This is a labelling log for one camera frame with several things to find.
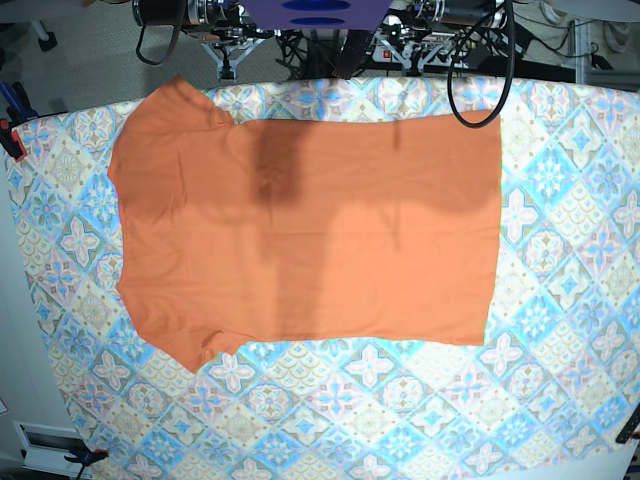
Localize black clamp right edge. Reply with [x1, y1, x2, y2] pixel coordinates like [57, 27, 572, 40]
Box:
[615, 410, 640, 444]

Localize black looped cable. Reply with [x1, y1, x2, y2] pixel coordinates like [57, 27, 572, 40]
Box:
[446, 0, 516, 128]

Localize patterned tile tablecloth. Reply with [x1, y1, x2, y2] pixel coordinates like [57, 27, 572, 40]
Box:
[4, 80, 639, 479]

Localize blue clamp bottom left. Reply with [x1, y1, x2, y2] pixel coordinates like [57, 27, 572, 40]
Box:
[64, 449, 109, 467]

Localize orange T-shirt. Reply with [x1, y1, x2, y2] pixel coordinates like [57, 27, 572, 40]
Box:
[108, 78, 502, 371]

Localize white power strip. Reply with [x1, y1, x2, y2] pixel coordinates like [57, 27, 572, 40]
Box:
[371, 42, 448, 68]

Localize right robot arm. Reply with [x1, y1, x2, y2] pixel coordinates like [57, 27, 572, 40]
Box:
[132, 0, 240, 66]

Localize red clamp left edge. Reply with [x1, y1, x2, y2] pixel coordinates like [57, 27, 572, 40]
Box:
[0, 118, 26, 161]

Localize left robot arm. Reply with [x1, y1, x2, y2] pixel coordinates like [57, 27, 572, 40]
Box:
[410, 0, 507, 29]

